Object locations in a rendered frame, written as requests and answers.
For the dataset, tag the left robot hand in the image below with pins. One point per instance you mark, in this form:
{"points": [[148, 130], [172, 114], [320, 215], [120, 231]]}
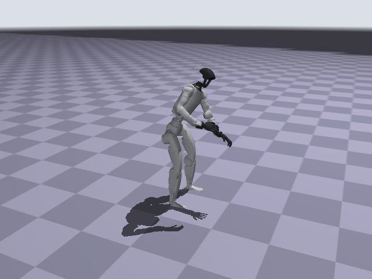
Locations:
{"points": [[224, 137]]}

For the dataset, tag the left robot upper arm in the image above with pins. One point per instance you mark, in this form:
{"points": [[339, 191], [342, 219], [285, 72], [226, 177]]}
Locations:
{"points": [[205, 106]]}

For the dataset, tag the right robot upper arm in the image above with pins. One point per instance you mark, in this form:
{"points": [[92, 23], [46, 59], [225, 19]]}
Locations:
{"points": [[186, 94]]}

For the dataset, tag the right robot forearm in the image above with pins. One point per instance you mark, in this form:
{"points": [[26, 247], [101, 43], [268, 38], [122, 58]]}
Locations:
{"points": [[187, 117]]}

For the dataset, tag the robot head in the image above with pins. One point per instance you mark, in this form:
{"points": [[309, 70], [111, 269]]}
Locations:
{"points": [[207, 75]]}

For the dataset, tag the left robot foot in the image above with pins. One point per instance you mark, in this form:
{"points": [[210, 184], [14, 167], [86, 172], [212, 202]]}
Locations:
{"points": [[194, 188]]}

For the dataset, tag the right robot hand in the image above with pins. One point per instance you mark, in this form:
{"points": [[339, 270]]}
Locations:
{"points": [[210, 126]]}

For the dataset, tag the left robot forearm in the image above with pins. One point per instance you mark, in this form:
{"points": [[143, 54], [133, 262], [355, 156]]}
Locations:
{"points": [[212, 120]]}

